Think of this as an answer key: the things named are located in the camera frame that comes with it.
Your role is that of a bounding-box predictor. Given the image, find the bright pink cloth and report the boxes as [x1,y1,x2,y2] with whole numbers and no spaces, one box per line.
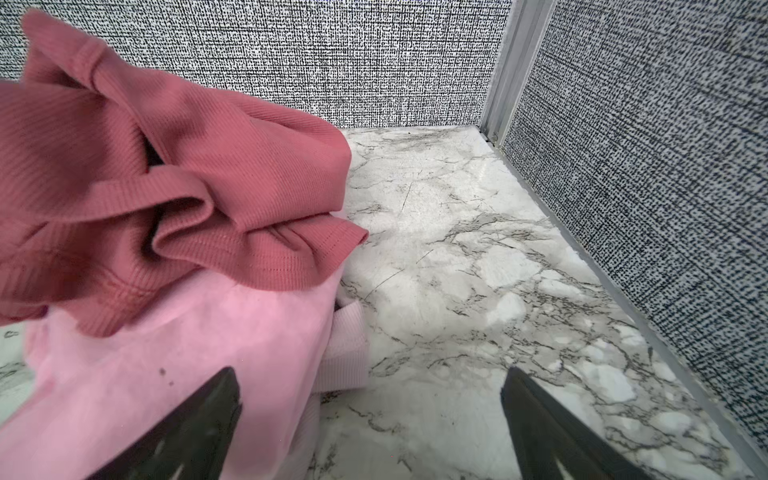
[1,271,369,479]

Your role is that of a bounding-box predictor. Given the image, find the aluminium enclosure frame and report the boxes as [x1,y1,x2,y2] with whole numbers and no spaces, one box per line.
[481,1,767,478]

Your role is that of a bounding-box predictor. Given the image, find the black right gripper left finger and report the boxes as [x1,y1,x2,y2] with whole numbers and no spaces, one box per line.
[90,366,243,480]

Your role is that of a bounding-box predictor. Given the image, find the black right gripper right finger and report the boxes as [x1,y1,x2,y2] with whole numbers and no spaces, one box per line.
[500,367,649,479]

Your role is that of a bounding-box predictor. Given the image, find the dark rose ribbed cloth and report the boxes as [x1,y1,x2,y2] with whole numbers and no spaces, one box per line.
[1,10,367,337]

